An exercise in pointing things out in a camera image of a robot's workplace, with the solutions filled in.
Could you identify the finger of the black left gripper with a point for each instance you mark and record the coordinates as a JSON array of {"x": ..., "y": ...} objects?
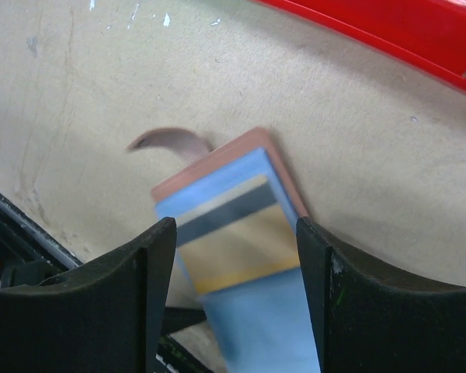
[{"x": 176, "y": 319}]

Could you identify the gold card magnetic stripe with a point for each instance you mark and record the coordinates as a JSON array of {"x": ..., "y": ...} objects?
[{"x": 238, "y": 236}]

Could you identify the red bin right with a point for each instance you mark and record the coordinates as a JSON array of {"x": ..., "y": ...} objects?
[{"x": 428, "y": 35}]

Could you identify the brown leather card holder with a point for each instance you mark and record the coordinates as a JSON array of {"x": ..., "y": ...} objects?
[{"x": 262, "y": 325}]

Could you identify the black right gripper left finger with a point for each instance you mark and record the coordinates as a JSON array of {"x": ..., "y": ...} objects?
[{"x": 104, "y": 316}]

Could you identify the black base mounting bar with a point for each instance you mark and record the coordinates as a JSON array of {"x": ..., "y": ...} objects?
[{"x": 29, "y": 256}]

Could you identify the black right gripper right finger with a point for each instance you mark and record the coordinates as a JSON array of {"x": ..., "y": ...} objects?
[{"x": 370, "y": 316}]

